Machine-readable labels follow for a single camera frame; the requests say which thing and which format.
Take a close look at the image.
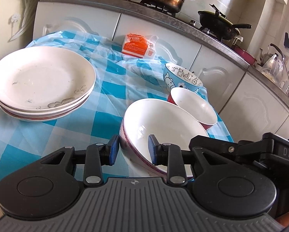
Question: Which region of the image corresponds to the white bowl purple rim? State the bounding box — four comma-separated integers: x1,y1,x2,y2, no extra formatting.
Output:
120,98,208,178

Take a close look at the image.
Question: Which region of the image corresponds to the red and white bowl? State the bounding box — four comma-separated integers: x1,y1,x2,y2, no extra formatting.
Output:
167,87,217,130

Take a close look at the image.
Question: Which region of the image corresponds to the white plate with grey pattern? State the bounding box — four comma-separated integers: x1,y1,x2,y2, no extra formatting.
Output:
0,85,94,115

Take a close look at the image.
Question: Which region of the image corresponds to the blue cartoon bowl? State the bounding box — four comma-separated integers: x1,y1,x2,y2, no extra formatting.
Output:
163,62,203,92

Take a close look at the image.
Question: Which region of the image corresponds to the person's hand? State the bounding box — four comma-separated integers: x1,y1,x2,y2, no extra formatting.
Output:
276,212,289,227

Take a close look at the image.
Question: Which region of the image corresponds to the blue checkered tablecloth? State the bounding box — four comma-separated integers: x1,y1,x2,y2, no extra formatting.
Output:
0,30,235,191

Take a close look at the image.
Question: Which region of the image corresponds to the orange tissue pack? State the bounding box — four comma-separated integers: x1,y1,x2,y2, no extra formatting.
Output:
121,34,158,59

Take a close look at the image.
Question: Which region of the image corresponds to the red pan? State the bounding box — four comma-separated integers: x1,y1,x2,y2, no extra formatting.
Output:
232,45,256,66

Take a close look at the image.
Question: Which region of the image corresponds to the metal kettle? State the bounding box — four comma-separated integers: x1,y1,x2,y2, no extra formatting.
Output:
259,43,285,67

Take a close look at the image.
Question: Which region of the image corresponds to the black wok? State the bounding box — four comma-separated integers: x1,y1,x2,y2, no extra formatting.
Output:
198,4,252,40

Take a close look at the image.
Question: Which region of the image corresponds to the white flower wall hook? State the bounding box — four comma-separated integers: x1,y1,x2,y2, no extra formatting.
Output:
10,13,21,24

